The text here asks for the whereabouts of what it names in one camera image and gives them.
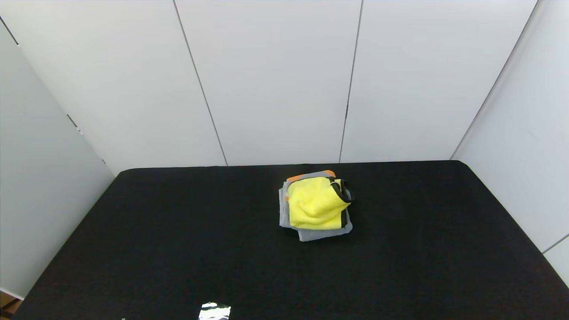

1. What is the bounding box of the yellow microfibre towel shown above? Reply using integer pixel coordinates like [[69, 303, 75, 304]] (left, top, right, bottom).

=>
[[287, 176, 355, 231]]

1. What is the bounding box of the grey towel with orange stripe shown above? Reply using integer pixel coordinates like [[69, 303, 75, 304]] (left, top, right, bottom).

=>
[[279, 169, 354, 242]]

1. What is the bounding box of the black tablecloth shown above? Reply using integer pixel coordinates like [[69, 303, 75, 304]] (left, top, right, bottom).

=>
[[11, 160, 569, 320]]

